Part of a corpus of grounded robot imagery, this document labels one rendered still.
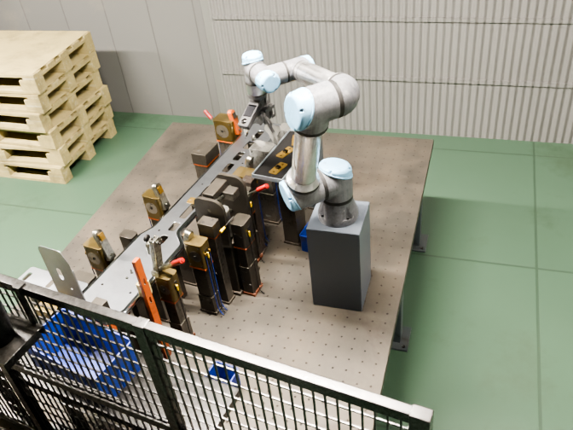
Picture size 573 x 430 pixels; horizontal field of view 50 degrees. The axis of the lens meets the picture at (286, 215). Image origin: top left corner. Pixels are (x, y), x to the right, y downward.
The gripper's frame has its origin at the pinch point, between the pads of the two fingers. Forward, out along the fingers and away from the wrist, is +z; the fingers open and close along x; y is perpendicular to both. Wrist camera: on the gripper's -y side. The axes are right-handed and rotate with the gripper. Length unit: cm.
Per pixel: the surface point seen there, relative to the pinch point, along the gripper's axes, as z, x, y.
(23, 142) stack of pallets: 98, 273, 52
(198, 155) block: 28, 50, 14
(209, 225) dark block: 18.2, 2.5, -33.6
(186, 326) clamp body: 52, 3, -56
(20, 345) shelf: -13, -14, -118
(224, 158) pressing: 30, 40, 20
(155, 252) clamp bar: 14, 6, -58
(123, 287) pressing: 30, 20, -66
